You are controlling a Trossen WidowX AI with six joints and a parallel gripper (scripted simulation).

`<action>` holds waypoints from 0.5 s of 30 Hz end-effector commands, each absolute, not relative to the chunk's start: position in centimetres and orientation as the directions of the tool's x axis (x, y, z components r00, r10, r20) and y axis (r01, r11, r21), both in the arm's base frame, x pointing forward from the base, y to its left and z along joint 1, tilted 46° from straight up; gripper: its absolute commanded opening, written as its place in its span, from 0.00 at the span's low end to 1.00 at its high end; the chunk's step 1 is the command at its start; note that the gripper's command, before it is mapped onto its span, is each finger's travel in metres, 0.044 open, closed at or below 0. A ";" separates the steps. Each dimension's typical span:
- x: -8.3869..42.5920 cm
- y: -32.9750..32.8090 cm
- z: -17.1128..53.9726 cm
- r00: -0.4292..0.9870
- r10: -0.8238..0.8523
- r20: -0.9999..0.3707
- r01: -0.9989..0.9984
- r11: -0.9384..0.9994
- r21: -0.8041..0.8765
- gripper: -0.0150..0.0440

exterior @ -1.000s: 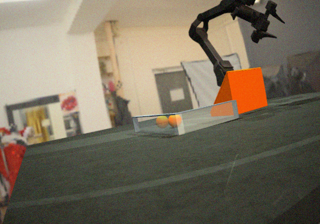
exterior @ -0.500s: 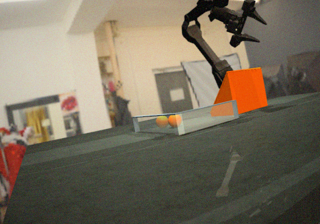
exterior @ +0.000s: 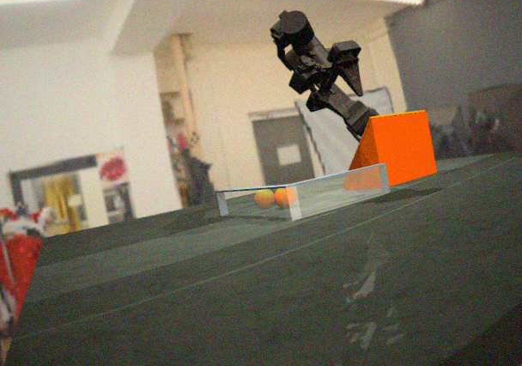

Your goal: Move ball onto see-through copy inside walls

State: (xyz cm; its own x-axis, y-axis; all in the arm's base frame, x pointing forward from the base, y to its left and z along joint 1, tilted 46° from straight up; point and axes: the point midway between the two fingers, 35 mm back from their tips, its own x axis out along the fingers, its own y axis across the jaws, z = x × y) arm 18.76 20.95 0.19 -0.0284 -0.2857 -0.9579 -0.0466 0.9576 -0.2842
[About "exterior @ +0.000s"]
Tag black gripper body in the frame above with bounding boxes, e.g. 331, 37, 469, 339
304, 40, 361, 112

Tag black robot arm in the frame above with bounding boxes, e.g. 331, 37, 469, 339
270, 10, 380, 143

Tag low clear corner walls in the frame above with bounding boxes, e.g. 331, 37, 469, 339
216, 165, 389, 222

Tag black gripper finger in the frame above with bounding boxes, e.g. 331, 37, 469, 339
331, 57, 363, 97
315, 93, 350, 119

